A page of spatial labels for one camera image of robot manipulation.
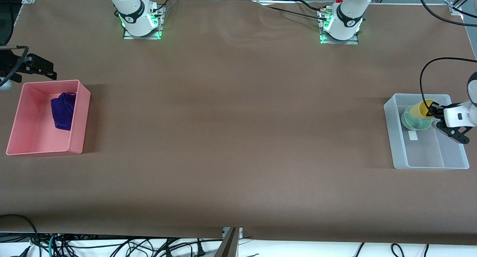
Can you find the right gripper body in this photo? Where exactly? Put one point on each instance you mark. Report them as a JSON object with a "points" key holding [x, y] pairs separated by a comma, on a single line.
{"points": [[8, 63]]}

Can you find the yellow cup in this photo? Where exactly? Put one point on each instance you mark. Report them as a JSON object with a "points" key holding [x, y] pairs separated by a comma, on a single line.
{"points": [[425, 107]]}

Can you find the green bowl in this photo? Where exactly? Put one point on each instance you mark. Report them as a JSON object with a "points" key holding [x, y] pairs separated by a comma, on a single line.
{"points": [[415, 124]]}

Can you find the purple cloth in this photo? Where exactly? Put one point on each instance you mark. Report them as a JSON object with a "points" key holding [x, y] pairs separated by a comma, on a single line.
{"points": [[62, 113]]}

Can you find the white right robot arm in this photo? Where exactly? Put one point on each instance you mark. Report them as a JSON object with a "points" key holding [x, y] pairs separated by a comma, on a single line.
{"points": [[130, 11]]}

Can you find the white label sticker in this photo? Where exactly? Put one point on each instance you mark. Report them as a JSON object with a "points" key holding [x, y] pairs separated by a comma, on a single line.
{"points": [[413, 137]]}

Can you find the clear plastic bin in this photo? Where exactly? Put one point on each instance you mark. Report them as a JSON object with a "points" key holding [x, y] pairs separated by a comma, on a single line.
{"points": [[428, 152]]}

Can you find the pink plastic bin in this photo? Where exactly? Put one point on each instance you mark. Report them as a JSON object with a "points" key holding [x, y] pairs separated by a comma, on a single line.
{"points": [[37, 137]]}

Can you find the black power plug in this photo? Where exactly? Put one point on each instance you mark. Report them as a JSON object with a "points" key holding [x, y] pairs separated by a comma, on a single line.
{"points": [[200, 248]]}

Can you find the grey table support post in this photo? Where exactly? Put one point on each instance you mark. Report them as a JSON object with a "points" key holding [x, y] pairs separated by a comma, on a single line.
{"points": [[228, 247]]}

